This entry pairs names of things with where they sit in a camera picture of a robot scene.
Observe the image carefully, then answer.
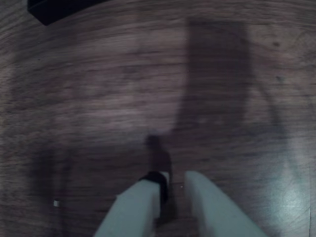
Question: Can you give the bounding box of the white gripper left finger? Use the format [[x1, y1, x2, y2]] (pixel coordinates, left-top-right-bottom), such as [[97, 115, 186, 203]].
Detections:
[[93, 171, 171, 237]]

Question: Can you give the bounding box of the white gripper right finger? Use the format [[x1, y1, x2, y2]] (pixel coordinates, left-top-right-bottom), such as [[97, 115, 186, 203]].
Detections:
[[184, 171, 269, 237]]

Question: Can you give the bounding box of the shallow black box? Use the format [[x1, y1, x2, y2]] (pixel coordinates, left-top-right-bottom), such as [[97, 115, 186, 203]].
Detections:
[[27, 0, 109, 26]]

